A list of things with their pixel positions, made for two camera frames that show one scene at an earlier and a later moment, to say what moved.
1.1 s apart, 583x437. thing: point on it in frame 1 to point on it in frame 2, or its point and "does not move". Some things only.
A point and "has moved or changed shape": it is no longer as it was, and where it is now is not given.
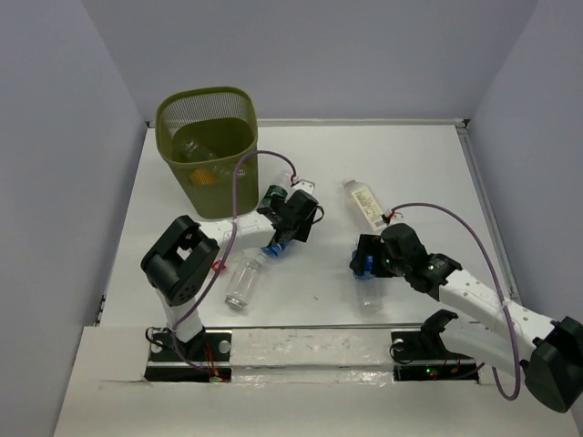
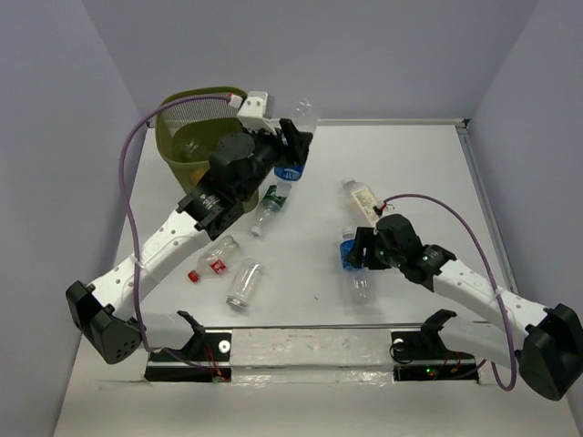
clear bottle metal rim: x=243 y=282 does not move
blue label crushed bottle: x=271 y=251 to x=305 y=112
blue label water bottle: x=369 y=289 has moved or changed shape
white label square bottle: x=367 y=202 does not move
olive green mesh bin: x=203 y=131 does not move
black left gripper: x=302 y=228 to x=297 y=141
